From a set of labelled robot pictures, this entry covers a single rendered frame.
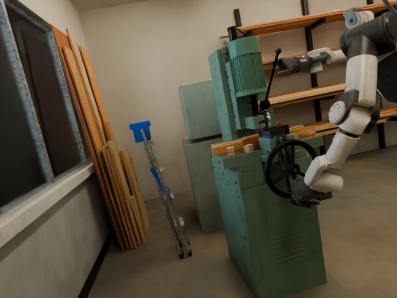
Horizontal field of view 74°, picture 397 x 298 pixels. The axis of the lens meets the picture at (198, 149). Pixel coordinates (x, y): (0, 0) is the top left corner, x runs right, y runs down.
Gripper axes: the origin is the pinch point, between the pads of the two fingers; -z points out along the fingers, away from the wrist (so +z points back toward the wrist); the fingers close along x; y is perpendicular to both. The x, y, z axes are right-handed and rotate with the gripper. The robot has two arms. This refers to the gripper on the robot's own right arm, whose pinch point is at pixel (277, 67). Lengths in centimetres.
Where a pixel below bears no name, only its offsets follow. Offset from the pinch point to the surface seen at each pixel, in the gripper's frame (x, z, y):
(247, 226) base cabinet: 60, -36, 55
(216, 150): 20, -41, 34
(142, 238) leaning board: 3, -104, 165
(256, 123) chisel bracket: 15.9, -16.2, 23.8
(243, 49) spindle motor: -9.5, -17.8, -8.5
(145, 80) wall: -206, -65, 136
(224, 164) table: 35, -42, 28
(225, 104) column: -11.0, -24.9, 29.1
